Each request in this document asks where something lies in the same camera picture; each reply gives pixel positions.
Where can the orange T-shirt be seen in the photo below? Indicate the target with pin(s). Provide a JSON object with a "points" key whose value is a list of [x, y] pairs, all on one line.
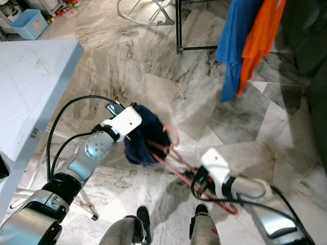
{"points": [[260, 35]]}

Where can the grey robot leg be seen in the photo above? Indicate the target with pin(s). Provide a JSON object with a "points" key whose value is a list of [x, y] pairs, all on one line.
{"points": [[125, 229], [205, 229]]}

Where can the grey robot right leg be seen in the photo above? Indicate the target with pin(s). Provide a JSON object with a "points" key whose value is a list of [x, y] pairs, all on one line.
{"points": [[205, 229]]}

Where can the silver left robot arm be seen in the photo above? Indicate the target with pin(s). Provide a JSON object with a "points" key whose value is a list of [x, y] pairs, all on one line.
{"points": [[97, 153]]}

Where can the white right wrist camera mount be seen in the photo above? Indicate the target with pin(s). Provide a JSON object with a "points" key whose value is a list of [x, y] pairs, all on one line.
{"points": [[217, 166]]}

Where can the pink square card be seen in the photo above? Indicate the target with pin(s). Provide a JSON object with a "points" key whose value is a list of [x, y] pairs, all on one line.
{"points": [[70, 14]]}

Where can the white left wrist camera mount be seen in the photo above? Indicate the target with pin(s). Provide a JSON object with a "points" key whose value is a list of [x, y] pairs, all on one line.
{"points": [[126, 122]]}

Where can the white tubular baby rocker frame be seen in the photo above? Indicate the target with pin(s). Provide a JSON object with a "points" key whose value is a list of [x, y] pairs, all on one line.
{"points": [[166, 21]]}

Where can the blue T-shirt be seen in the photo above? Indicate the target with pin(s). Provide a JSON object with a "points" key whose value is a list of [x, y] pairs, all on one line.
{"points": [[237, 41]]}

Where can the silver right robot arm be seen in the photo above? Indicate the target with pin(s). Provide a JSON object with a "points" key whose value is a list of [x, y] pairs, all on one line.
{"points": [[250, 188]]}

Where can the white storage trolley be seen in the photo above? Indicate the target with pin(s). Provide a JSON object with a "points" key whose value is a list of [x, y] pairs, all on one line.
{"points": [[10, 15], [46, 5]]}

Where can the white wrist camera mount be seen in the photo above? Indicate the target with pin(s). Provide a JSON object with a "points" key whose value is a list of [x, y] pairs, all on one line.
{"points": [[217, 166], [126, 122]]}

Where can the small colourful toys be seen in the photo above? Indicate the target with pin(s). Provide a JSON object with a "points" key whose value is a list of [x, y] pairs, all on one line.
{"points": [[66, 3]]}

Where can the navy blue garment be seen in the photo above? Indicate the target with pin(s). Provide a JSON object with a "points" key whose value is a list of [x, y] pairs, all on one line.
{"points": [[150, 138]]}

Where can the white plastic folding table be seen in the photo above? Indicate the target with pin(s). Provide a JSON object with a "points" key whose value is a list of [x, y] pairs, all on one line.
{"points": [[30, 87]]}

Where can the light blue plastic bin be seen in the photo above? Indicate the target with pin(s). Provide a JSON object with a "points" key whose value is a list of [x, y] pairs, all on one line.
{"points": [[29, 25]]}

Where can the grey robot left leg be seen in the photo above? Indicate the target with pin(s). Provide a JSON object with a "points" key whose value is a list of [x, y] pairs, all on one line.
{"points": [[125, 229]]}

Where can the black metal drying rack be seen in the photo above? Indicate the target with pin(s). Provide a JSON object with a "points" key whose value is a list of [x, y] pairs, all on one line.
{"points": [[178, 25]]}

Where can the pink clothes hanger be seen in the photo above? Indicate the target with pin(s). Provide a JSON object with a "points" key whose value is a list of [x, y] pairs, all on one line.
{"points": [[178, 138]]}

